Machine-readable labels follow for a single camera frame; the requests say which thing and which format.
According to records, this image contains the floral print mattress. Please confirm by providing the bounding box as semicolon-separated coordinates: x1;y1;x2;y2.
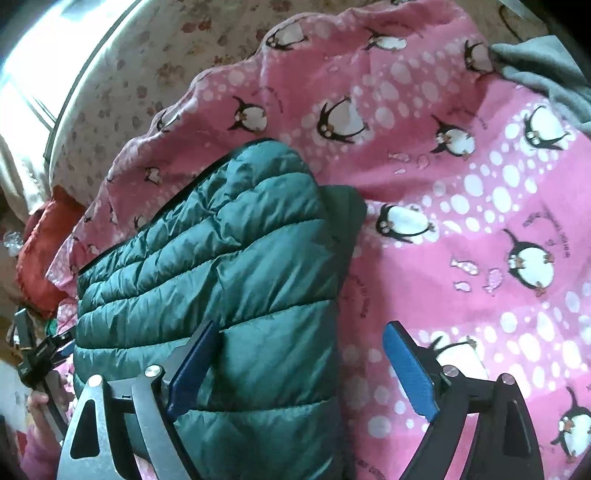
48;0;555;210

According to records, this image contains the person's left forearm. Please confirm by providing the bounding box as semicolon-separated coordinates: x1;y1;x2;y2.
21;424;70;480

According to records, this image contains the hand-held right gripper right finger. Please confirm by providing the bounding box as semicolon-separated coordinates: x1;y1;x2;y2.
382;320;546;480

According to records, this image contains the grey cloth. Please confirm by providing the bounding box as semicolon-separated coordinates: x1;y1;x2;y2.
489;34;591;136

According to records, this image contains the red orange cloth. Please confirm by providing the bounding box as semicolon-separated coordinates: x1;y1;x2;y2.
16;187;88;319

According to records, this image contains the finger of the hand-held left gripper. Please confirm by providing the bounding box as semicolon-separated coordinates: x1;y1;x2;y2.
44;330;78;366

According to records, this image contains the green puffer jacket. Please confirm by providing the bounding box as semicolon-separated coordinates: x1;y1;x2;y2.
74;138;369;480

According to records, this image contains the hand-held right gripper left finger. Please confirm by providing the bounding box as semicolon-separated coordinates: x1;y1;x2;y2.
55;320;219;480

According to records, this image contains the pink penguin print blanket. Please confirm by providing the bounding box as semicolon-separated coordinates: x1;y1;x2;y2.
46;0;591;480

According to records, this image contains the beige curtain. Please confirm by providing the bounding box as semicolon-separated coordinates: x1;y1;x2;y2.
0;92;52;224

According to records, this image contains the black cord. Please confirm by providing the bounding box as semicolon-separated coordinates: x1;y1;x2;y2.
500;4;525;44

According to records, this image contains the person's left hand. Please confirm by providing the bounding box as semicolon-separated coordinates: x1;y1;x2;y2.
27;391;52;418

